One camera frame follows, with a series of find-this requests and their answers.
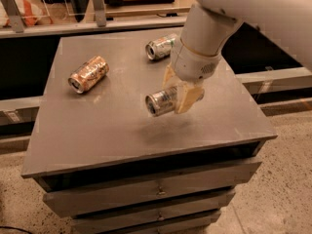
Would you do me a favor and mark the lower grey drawer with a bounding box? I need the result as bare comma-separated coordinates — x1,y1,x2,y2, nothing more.
106,210,222,234

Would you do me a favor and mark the middle grey drawer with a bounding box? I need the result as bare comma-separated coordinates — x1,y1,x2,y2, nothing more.
73,189,235,234

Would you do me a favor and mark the green and silver soda can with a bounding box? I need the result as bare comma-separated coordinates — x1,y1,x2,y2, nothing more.
145,33,177,60

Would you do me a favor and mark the orange and white bag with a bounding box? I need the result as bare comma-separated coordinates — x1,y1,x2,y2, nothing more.
0,0,53,27

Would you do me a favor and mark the left metal railing post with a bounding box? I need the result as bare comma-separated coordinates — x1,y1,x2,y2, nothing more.
0,0,25,33

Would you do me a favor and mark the silver redbull can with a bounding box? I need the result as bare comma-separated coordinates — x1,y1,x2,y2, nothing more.
145,86,177,117

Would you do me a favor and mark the grey drawer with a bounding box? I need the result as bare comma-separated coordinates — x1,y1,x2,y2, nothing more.
106,210,222,234
73,189,235,234
44,157,260,217

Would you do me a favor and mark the upper grey drawer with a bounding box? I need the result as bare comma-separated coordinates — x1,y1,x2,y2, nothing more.
44,157,260,217

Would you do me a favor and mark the middle metal railing post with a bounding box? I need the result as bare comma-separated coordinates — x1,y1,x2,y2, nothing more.
92,0,106,27

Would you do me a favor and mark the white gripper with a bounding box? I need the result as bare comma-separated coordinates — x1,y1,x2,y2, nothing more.
162,38,221,114

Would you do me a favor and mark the grey drawer cabinet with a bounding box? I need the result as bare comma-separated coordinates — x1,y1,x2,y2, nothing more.
21,30,276,223

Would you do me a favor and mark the metal railing post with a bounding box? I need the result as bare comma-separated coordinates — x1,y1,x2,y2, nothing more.
0,0,25,33
92,0,106,27

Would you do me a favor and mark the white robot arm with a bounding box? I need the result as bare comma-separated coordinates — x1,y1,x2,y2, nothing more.
163,0,312,114

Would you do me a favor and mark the orange soda can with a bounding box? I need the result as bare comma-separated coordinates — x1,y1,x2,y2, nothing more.
68,56,109,94

